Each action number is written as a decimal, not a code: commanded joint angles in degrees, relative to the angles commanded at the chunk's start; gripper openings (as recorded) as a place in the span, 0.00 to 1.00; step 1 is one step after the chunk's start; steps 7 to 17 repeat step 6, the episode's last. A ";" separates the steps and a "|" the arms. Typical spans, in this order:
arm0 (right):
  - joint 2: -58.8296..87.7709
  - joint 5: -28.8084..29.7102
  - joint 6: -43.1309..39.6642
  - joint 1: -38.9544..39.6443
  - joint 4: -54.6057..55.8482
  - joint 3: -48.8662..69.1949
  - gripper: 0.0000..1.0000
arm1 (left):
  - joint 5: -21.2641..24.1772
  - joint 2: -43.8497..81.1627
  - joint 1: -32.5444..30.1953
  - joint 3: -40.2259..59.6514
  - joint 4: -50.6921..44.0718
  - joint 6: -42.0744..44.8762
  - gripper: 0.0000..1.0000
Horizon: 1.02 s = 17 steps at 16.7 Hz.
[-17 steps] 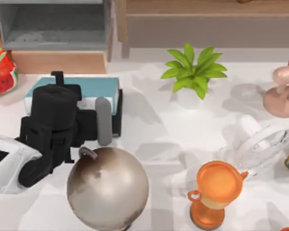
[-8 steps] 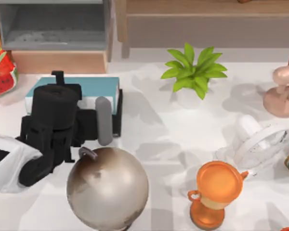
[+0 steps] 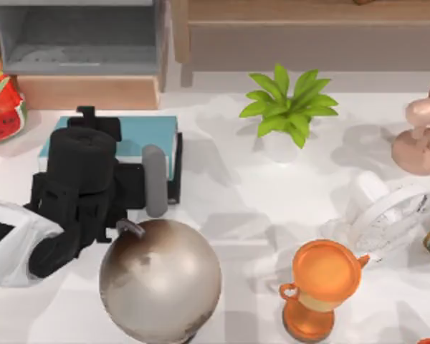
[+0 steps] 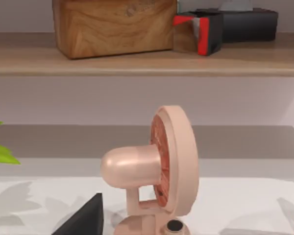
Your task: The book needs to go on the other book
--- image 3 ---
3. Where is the light blue book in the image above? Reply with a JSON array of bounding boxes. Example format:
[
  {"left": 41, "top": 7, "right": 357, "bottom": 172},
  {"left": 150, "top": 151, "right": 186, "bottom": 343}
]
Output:
[{"left": 37, "top": 115, "right": 181, "bottom": 182}]

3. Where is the pale wooden drawer front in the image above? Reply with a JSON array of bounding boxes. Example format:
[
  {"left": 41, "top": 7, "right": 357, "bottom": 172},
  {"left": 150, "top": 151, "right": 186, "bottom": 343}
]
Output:
[{"left": 15, "top": 74, "right": 161, "bottom": 111}]

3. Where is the grey globe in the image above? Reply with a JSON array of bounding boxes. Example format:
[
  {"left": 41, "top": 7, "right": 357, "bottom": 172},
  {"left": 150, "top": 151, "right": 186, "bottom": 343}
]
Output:
[{"left": 98, "top": 217, "right": 224, "bottom": 344}]

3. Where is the red watermelon print bag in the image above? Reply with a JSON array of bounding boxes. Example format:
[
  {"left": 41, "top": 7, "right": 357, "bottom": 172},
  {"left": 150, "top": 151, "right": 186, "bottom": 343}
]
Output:
[{"left": 0, "top": 70, "right": 29, "bottom": 145}]

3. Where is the grey pierced drawer inside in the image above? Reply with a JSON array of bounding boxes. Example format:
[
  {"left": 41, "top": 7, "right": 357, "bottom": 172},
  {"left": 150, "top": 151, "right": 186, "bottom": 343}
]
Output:
[{"left": 0, "top": 0, "right": 168, "bottom": 77}]

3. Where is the green plant in white pot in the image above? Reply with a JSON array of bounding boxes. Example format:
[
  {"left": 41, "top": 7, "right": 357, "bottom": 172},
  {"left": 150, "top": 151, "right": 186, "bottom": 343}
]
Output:
[{"left": 238, "top": 63, "right": 340, "bottom": 163}]

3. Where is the orange trophy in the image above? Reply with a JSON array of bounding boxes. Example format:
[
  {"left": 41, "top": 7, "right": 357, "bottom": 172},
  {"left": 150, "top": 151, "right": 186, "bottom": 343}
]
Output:
[{"left": 279, "top": 239, "right": 371, "bottom": 342}]

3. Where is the wooden open shelf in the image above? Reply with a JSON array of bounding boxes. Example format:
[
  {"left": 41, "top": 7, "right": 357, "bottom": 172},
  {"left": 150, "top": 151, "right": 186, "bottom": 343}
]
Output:
[{"left": 171, "top": 0, "right": 430, "bottom": 88}]

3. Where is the white table fan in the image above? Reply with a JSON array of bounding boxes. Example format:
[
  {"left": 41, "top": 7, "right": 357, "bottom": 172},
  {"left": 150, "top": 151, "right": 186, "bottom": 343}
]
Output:
[{"left": 343, "top": 170, "right": 430, "bottom": 263}]

